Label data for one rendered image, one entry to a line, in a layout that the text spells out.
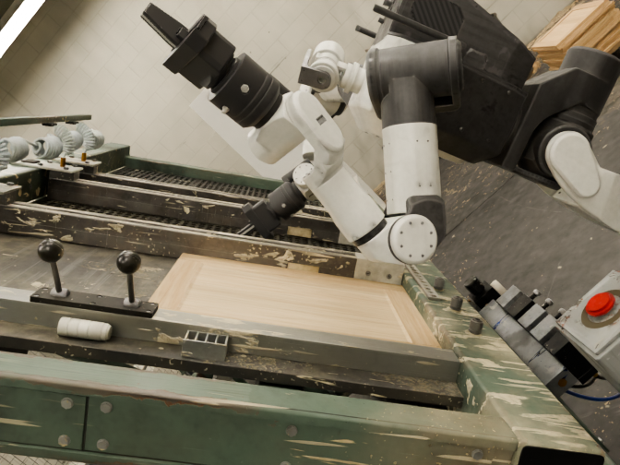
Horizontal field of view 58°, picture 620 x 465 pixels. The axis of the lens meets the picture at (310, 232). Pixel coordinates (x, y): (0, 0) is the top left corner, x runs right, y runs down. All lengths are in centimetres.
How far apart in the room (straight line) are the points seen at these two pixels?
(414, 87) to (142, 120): 609
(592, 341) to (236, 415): 47
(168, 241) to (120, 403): 74
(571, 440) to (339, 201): 46
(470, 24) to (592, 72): 28
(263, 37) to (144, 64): 138
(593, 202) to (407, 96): 51
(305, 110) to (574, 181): 61
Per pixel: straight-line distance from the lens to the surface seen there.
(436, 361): 101
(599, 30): 444
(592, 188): 126
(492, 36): 116
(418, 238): 88
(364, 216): 87
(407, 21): 108
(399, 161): 91
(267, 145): 88
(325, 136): 84
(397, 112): 93
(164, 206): 188
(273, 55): 657
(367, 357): 99
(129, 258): 91
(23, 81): 741
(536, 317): 124
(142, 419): 77
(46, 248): 94
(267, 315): 111
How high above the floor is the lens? 142
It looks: 10 degrees down
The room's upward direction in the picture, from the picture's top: 46 degrees counter-clockwise
